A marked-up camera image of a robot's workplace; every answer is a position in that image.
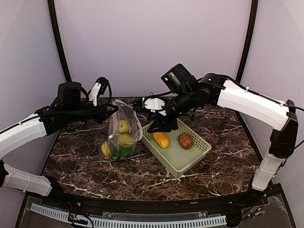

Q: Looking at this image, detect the green lime toy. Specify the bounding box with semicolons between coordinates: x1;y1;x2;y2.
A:
118;132;134;148

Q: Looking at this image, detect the light green plastic basket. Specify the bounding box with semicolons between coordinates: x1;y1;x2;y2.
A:
142;119;212;178

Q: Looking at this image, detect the clear dotted zip top bag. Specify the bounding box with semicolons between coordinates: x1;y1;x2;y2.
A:
99;99;143;161

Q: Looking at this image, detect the beige walnut toy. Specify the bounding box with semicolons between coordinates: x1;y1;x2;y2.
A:
119;120;130;133

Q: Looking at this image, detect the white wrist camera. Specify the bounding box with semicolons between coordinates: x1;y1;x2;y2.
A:
88;77;108;106
133;97;167;116

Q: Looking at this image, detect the black frame post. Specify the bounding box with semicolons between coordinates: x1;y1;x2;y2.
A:
47;0;72;82
236;0;259;83

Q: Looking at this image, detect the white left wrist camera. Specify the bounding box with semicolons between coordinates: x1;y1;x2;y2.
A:
88;77;108;106

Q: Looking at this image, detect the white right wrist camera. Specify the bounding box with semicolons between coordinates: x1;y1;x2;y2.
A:
133;97;167;116

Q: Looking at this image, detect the black front rail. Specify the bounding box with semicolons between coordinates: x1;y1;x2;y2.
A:
42;192;263;215

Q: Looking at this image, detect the white slotted cable duct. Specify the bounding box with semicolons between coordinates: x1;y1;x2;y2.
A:
30;203;227;228

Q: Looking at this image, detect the green bok choy toy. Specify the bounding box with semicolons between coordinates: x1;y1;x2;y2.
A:
109;143;133;161

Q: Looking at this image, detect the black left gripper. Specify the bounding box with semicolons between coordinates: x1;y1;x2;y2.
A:
66;99;118;124

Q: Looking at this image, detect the right black frame post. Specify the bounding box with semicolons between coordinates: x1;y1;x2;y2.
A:
236;0;259;83

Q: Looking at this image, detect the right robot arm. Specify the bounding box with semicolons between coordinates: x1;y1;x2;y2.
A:
142;64;298;206

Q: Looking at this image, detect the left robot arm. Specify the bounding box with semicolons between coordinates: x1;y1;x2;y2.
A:
0;77;118;207

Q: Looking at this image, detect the brown potato toy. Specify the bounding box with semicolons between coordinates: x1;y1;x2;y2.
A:
178;133;193;150

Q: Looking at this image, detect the yellow lemon toy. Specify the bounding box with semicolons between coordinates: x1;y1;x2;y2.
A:
101;142;111;157

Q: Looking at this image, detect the left black frame post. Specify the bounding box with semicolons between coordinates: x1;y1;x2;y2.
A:
47;0;72;82

